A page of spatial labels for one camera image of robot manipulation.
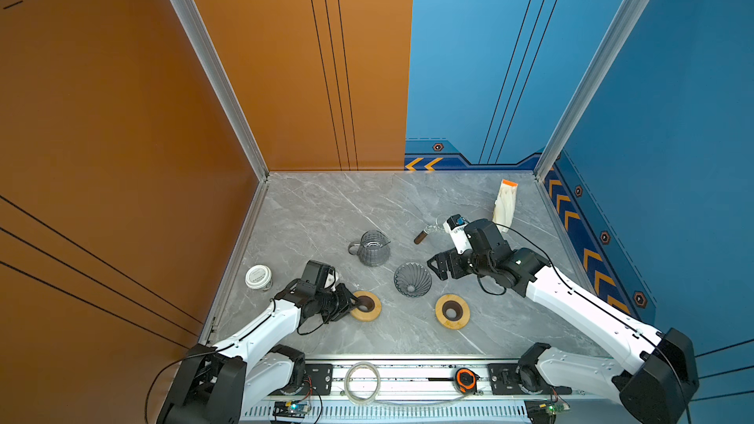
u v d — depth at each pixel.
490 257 0.58
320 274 0.70
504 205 1.01
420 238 0.94
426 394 0.74
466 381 0.71
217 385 0.41
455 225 0.70
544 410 0.70
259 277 0.85
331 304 0.73
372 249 0.97
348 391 0.73
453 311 0.85
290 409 0.71
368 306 0.84
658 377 0.37
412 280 0.87
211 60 0.85
